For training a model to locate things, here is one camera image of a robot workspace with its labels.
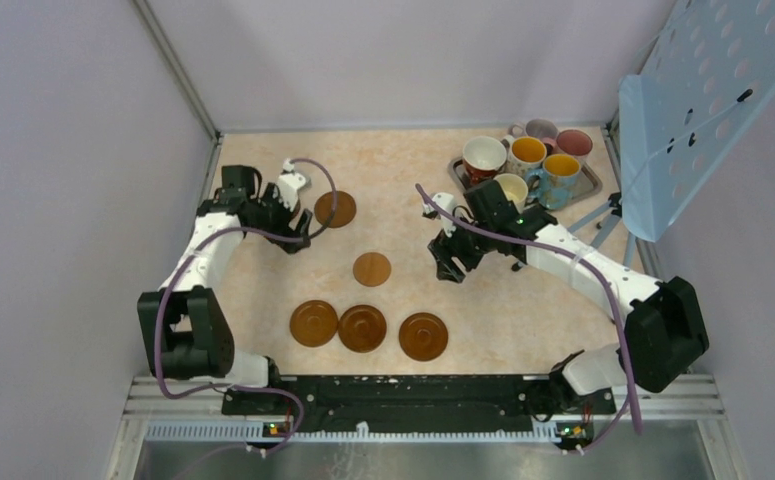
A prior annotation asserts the light wooden coaster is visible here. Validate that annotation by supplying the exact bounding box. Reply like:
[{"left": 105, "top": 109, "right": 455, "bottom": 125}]
[{"left": 352, "top": 252, "right": 392, "bottom": 287}]

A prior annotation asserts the cream ribbed mug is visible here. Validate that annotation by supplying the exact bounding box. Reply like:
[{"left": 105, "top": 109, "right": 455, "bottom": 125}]
[{"left": 494, "top": 173, "right": 529, "bottom": 212}]

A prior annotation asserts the floral mug yellow inside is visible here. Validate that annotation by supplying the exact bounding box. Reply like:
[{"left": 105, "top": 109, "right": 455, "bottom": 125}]
[{"left": 502, "top": 135, "right": 548, "bottom": 177}]

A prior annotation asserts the dark wooden coaster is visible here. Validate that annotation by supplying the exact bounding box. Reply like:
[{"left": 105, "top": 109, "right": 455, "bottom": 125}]
[
  {"left": 314, "top": 191, "right": 357, "bottom": 228},
  {"left": 289, "top": 300, "right": 339, "bottom": 348},
  {"left": 398, "top": 312, "right": 449, "bottom": 362},
  {"left": 338, "top": 304, "right": 387, "bottom": 353}
]

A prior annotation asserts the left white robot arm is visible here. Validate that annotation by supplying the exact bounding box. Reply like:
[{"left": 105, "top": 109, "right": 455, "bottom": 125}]
[{"left": 137, "top": 174, "right": 312, "bottom": 414}]

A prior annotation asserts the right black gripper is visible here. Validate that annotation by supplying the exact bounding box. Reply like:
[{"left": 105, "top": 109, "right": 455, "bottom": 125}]
[{"left": 429, "top": 209, "right": 496, "bottom": 282}]

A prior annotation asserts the grey purple mug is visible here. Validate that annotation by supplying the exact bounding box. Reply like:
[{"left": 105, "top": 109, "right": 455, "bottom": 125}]
[{"left": 507, "top": 118, "right": 559, "bottom": 141}]

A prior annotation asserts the pink mug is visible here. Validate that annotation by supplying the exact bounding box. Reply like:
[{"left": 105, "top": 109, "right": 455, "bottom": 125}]
[{"left": 554, "top": 129, "right": 594, "bottom": 164}]

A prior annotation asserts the blue butterfly mug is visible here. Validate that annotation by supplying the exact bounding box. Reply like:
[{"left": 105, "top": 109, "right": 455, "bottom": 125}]
[{"left": 523, "top": 154, "right": 582, "bottom": 210}]

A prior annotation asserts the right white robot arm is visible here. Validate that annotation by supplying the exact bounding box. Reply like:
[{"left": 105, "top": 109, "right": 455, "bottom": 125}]
[{"left": 417, "top": 180, "right": 710, "bottom": 412}]

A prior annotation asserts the metal tray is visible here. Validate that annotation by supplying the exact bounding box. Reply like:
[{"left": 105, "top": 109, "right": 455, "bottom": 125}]
[{"left": 447, "top": 157, "right": 603, "bottom": 206}]

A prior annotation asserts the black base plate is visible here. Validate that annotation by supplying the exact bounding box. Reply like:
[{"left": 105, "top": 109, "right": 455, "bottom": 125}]
[{"left": 221, "top": 375, "right": 616, "bottom": 434}]

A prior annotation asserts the white and brown cup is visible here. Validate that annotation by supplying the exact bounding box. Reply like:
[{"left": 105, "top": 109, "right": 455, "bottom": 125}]
[{"left": 462, "top": 136, "right": 507, "bottom": 185}]

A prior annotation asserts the light blue music stand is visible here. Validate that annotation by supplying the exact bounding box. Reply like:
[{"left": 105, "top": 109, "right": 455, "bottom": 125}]
[{"left": 594, "top": 1, "right": 775, "bottom": 265}]

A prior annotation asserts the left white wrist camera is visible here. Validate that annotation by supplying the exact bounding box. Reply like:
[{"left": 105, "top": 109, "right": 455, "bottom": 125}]
[{"left": 276, "top": 159, "right": 310, "bottom": 212}]

